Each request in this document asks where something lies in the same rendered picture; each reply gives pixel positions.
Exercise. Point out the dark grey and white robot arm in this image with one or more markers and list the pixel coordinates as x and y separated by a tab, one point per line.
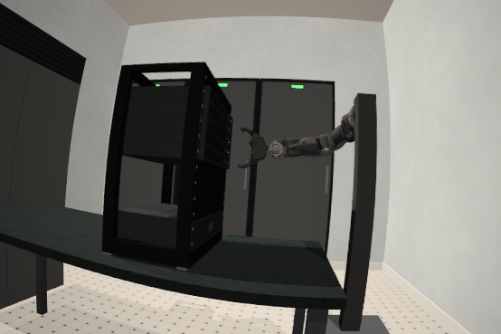
309	146

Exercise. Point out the black server rack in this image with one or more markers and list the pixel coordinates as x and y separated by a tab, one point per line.
152	123

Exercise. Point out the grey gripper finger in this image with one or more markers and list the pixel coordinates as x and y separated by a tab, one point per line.
250	131
253	161

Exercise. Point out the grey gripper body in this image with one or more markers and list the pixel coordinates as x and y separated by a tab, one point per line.
259	147

